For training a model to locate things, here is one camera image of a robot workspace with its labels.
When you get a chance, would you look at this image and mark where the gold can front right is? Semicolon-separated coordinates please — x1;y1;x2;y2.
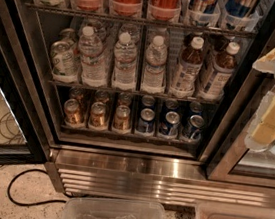
113;105;130;130

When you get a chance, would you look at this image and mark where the blue pepsi bottle left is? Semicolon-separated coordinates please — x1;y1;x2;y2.
186;0;220;27

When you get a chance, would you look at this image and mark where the gold can rear left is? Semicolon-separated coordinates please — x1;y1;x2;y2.
69;87;84;103

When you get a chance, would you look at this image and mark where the silver green can rear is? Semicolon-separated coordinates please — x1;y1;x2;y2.
59;28;77;49

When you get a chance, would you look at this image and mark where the stainless steel fridge grille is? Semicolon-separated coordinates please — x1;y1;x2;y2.
44;149;275;209

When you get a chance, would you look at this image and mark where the gold can front middle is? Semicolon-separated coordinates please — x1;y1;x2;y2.
90;101;107;127

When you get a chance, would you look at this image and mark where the brown tea bottle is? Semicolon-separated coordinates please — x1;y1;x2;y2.
198;41;240;100
171;36;204;98

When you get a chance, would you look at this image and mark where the gold can front left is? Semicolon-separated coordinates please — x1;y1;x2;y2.
64;99;84;125

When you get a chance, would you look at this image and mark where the clear water bottle middle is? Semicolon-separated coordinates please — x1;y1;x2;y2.
112;32;138;90

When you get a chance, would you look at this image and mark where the gold can rear right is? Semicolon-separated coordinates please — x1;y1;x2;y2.
117;92;133;106

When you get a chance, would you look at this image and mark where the clear plastic bin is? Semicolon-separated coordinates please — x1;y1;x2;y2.
62;197;166;219

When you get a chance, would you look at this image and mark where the blue pepsi can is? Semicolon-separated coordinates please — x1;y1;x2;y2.
183;114;205;140
141;95;156;110
189;101;203;116
159;111;180;136
137;108;155;133
162;99;179;113

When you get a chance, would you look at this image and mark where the brown tea bottle left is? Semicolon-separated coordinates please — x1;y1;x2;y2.
171;36;204;98

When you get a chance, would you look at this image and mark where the blue pepsi bottle right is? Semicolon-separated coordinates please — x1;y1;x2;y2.
220;0;260;32

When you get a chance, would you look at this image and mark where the clear water bottle right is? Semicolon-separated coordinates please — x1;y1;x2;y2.
142;35;168;93

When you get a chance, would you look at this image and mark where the red coca-cola bottle right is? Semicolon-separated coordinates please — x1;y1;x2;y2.
151;0;179;21

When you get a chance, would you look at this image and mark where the brown tea bottle right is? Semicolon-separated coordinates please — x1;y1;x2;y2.
198;41;240;100

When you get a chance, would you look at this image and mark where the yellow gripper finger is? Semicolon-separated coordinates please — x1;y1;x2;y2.
252;48;275;74
244;91;275;152

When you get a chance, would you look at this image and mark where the clear water bottle left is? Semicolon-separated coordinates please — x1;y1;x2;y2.
78;26;108;87

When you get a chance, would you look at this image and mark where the gold can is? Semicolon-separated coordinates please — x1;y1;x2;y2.
69;87;84;103
95;90;110;104
117;92;133;106
90;101;107;127
64;99;84;125
113;105;130;130

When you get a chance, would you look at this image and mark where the clear water bottle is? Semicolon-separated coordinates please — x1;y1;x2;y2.
142;35;168;93
78;26;108;87
112;32;138;90

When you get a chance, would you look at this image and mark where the gold can rear middle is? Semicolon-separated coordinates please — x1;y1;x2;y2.
95;90;110;104

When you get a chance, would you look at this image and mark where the black power cable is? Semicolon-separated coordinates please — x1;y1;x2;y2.
5;165;77;214

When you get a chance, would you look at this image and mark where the blue pepsi bottle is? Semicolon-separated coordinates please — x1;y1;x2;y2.
220;0;260;32
186;0;220;27

